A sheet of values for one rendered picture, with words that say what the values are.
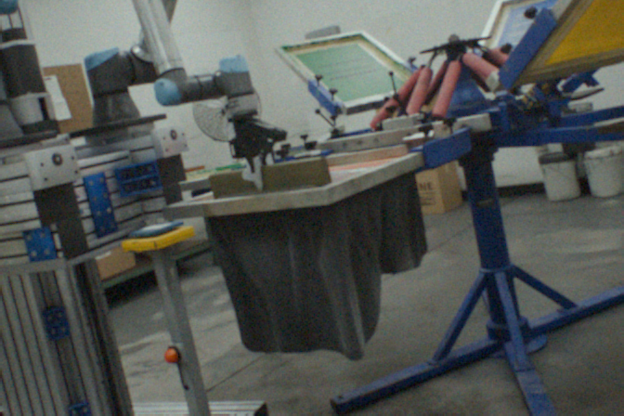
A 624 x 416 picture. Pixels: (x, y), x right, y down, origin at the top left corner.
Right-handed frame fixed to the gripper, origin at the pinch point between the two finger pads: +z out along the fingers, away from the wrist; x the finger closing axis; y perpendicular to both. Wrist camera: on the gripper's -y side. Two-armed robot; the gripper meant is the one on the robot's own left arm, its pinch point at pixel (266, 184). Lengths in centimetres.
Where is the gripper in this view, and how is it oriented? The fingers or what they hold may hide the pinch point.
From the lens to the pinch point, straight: 189.1
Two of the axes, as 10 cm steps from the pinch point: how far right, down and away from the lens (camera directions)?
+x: -5.9, 2.0, -7.8
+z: 2.2, 9.7, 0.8
